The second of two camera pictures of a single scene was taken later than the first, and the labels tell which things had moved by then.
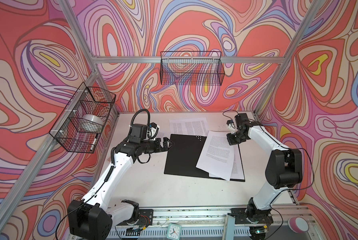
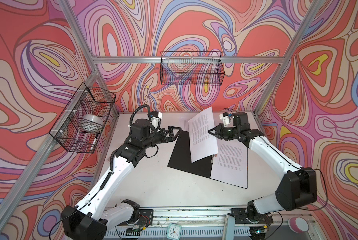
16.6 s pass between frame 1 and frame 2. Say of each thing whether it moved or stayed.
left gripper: moved
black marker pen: stayed
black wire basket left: stayed
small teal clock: stayed
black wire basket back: stayed
